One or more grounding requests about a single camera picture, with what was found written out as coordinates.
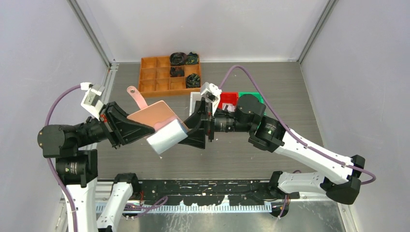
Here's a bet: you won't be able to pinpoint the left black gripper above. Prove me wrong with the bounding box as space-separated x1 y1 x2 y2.
75 99 155 146

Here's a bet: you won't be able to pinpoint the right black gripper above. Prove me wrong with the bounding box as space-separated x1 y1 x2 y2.
177 96 253 148

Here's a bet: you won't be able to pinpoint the tan leather card holder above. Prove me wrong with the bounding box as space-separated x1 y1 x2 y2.
126 86 189 156

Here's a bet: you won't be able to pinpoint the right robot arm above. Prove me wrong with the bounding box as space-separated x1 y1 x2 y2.
182 94 365 205

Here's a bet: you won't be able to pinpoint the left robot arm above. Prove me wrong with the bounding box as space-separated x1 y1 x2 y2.
37 102 155 232

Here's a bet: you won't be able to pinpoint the white cards in red bin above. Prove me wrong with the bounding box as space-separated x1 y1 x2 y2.
222 103 235 112

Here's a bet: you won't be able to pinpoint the white bin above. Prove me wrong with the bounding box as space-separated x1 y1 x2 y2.
189 92 202 116

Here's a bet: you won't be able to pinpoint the red bin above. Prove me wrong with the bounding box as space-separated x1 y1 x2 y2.
218 92 239 110

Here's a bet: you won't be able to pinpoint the black rolled belt lower right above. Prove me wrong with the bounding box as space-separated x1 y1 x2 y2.
185 73 201 88

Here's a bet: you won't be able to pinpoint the black rolled belt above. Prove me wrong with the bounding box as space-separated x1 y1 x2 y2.
170 66 185 77
185 52 200 65
185 73 201 88
169 52 188 66

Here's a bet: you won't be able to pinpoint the orange compartment tray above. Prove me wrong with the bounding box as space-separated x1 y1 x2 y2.
138 56 203 98

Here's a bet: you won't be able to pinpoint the black rolled belt middle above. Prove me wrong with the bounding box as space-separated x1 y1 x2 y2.
170 66 185 77

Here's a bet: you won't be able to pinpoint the green bin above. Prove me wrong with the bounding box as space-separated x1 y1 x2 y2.
238 92 265 106

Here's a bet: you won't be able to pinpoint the black rolled belt top right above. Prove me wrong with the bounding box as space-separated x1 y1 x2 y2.
185 52 200 65

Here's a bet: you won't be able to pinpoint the black rolled belt top left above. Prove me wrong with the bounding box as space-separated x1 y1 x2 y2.
169 52 188 66

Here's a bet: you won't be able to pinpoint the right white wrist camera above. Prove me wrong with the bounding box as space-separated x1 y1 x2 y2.
200 82 222 116

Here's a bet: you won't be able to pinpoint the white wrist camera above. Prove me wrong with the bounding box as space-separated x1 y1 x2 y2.
80 82 105 120
200 82 222 116

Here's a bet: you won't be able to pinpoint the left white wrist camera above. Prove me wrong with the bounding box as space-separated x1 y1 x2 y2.
80 82 105 120

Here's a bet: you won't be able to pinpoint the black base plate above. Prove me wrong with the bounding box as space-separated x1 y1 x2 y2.
126 180 284 206

